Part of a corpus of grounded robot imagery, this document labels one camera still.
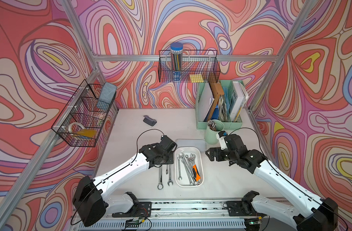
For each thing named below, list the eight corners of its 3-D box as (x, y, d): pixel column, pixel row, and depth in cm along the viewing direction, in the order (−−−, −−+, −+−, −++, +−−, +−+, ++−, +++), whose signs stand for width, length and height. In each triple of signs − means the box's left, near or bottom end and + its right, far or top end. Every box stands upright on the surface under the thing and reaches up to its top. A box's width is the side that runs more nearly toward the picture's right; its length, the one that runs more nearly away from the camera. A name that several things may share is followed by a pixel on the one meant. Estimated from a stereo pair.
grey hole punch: (142, 121, 116) (141, 118, 112) (146, 117, 119) (145, 114, 115) (153, 127, 112) (152, 124, 108) (157, 123, 115) (156, 119, 111)
